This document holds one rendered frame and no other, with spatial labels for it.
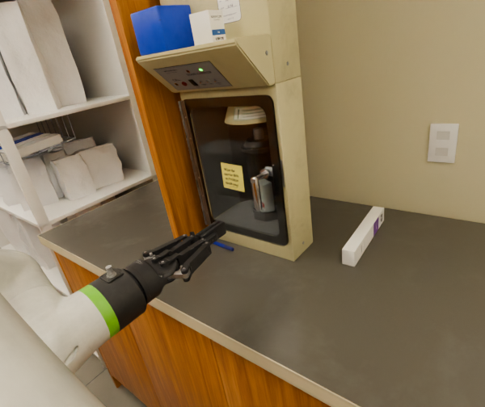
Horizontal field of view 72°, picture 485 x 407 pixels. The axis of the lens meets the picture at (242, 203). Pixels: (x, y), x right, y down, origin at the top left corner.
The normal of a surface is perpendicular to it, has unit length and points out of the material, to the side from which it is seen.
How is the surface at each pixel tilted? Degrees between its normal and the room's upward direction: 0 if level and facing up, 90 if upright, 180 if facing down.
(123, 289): 49
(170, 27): 90
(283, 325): 0
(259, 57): 90
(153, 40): 90
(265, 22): 90
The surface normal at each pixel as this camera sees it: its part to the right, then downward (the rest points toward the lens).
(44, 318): 0.25, -0.79
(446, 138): -0.62, 0.41
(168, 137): 0.77, 0.15
